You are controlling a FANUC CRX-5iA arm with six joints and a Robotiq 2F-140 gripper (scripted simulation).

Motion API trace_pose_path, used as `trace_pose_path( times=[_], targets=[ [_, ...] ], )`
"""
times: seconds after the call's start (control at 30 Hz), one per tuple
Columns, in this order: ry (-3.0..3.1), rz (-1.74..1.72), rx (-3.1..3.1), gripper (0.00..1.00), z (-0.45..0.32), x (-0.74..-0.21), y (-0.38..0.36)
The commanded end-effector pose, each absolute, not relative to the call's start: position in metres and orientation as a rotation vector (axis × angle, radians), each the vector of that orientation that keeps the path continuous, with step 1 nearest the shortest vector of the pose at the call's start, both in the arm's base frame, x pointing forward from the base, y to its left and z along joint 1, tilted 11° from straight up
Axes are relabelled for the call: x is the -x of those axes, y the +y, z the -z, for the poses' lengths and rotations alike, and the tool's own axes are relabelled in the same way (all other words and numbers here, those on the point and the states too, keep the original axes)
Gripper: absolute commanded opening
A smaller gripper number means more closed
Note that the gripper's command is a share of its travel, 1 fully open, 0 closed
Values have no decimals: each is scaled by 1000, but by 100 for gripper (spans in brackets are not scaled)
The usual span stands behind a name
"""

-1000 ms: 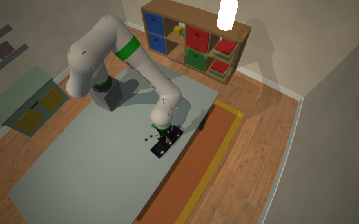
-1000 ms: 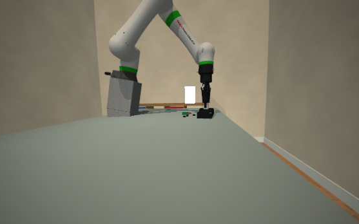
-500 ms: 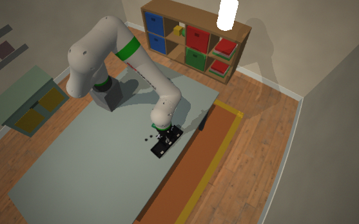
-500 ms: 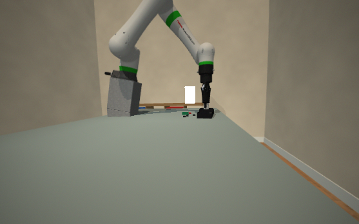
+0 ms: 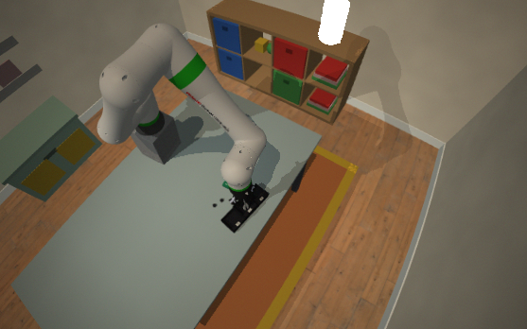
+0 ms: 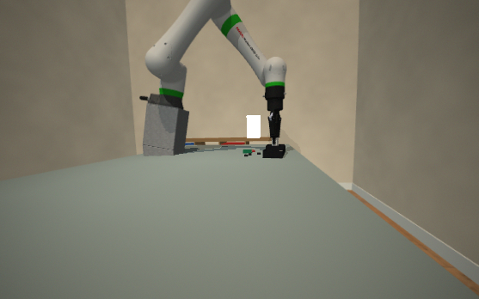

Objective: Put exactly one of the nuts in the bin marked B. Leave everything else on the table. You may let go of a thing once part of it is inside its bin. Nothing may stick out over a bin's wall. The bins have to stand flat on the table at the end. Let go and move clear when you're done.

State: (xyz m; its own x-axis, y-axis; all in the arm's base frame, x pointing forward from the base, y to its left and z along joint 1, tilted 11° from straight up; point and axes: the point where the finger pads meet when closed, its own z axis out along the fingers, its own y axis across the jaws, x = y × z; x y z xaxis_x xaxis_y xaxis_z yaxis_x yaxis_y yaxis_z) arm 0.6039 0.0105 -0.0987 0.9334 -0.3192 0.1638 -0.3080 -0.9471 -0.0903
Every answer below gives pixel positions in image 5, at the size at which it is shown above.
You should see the black rack of three bins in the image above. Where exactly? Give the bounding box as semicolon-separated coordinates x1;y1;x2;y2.
221;184;269;233

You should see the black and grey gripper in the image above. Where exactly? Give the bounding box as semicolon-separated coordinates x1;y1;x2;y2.
229;185;256;210

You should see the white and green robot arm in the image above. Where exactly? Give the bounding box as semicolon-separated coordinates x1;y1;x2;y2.
97;23;267;197

